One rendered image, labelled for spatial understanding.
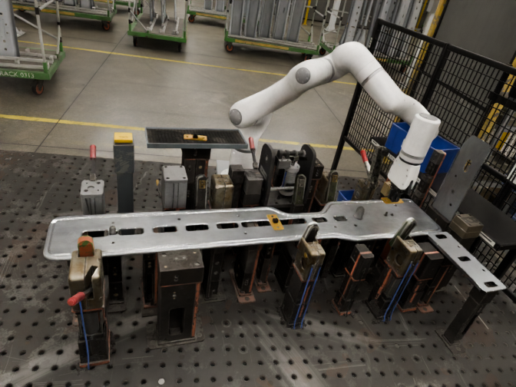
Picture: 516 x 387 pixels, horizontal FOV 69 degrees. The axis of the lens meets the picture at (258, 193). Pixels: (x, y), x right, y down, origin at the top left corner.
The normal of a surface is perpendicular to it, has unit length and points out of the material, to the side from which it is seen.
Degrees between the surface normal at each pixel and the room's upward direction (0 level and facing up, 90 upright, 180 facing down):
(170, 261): 0
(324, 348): 0
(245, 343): 0
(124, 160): 90
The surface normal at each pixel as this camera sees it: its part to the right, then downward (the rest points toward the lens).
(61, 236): 0.16, -0.83
